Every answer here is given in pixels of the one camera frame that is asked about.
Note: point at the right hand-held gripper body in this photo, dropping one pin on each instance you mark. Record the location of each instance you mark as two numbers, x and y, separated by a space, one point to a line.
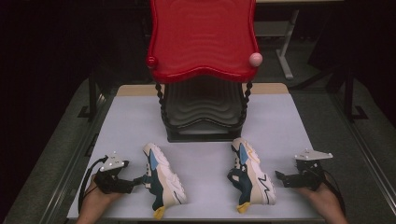
309 169

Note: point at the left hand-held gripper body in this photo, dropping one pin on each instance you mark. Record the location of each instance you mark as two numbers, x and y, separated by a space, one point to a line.
112 177

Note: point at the white blue sneaker plain side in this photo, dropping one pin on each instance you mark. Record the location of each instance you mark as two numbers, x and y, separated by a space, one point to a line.
165 180

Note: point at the white blue sneaker zigzag line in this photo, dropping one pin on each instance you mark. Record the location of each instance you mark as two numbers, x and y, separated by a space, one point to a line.
255 180

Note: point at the person's left hand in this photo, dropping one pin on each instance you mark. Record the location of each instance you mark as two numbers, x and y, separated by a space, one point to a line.
101 197

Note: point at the person's right hand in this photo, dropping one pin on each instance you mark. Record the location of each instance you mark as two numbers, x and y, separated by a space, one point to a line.
317 194

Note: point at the black metal stand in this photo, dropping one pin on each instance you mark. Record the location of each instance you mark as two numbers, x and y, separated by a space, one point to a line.
92 93
350 93

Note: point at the white metal desk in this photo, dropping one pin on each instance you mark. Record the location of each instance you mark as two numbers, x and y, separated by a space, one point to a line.
288 46

